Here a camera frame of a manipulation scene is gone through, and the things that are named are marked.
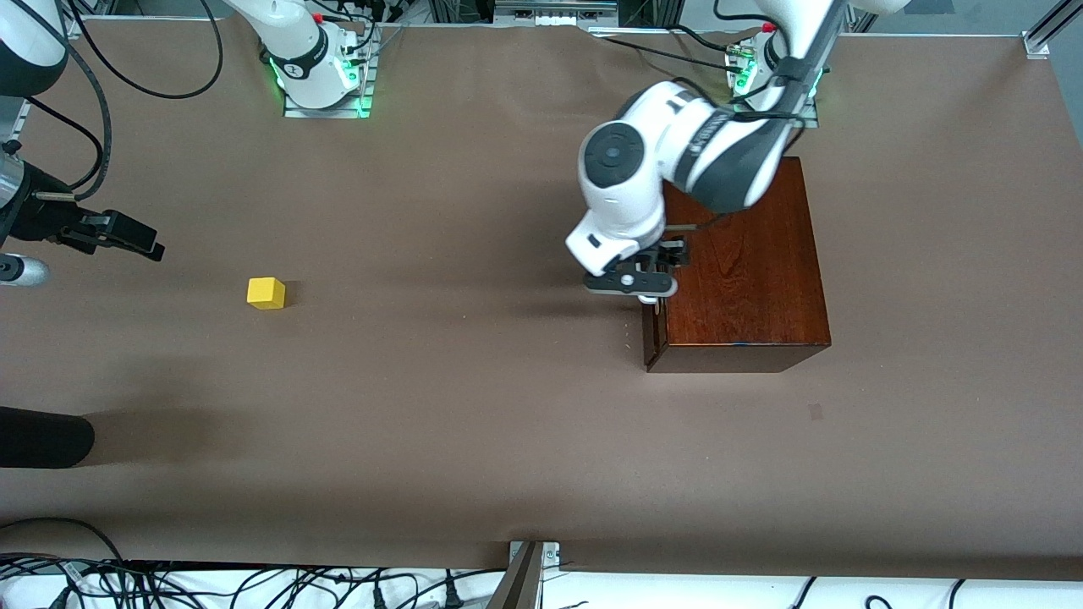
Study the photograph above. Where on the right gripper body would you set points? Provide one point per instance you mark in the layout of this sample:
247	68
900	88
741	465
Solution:
42	218

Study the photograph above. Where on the light plywood panel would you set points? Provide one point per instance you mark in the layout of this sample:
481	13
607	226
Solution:
653	330

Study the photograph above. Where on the yellow cube block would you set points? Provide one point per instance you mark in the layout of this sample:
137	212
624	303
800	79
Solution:
266	294

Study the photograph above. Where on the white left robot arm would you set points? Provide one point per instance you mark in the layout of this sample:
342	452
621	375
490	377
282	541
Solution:
634	161

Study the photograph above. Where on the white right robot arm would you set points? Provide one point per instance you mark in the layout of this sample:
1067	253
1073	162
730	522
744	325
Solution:
305	51

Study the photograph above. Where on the dark brown wooden cabinet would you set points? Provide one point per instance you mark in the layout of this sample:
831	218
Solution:
744	288

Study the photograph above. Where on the black padded cylinder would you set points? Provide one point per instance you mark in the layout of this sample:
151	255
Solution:
42	436

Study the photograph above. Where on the grey power strip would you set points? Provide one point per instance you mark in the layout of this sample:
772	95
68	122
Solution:
550	14

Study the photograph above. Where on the aluminium table side rail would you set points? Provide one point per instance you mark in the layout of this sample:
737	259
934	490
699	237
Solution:
1039	42
10	118

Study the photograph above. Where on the aluminium right arm base plate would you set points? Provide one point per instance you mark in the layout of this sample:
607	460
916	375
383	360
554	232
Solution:
326	112

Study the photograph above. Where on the aluminium table edge bracket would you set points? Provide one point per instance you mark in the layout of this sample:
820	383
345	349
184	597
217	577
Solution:
520	584

